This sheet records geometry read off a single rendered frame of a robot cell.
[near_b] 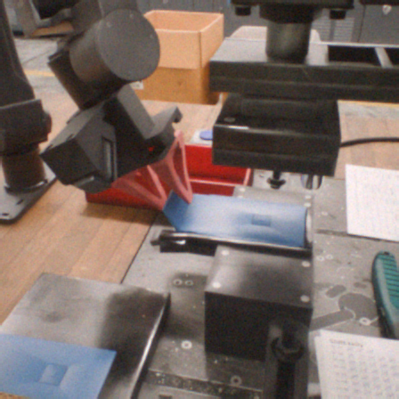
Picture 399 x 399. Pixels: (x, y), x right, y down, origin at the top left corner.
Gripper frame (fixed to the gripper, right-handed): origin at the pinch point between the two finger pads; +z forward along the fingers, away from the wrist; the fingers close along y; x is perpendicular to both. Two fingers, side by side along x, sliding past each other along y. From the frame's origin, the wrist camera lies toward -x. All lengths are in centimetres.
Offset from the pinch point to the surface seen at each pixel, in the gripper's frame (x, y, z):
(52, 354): -17.8, -10.0, 2.0
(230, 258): -6.8, 5.9, 4.9
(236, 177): 22.8, -2.2, 12.0
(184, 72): 210, -81, 34
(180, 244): -5.5, 0.9, 2.4
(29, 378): -20.6, -10.6, 1.4
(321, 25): 436, -26, 103
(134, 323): -12.2, -5.0, 5.8
